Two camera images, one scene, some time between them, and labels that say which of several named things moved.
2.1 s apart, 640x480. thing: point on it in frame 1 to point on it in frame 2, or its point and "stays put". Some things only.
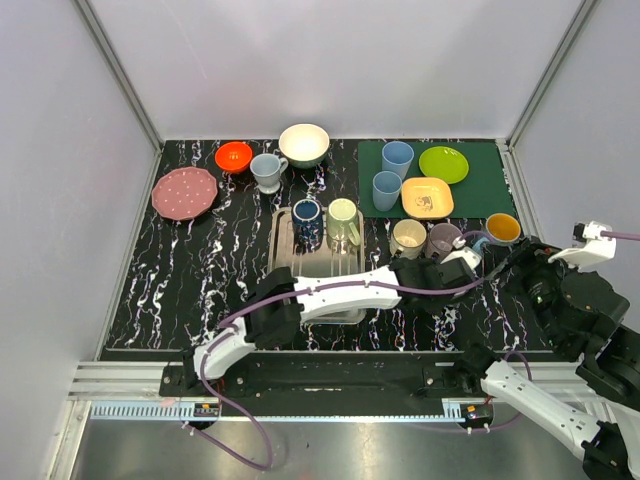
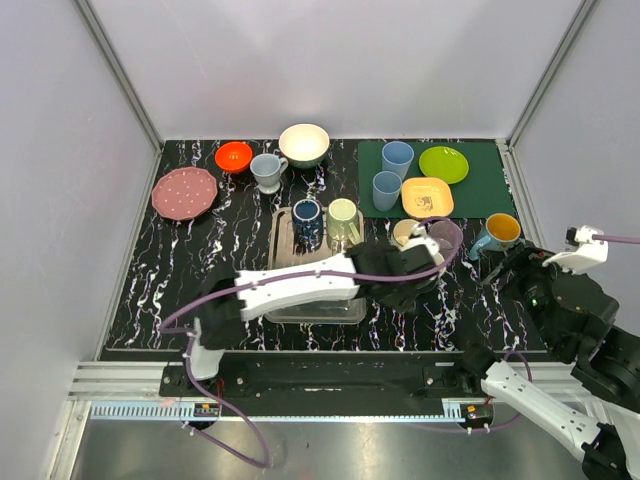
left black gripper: [470, 273] to [417, 282]
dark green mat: [483, 192] stays put
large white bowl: [304, 145] stays put
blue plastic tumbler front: [386, 186] stays put
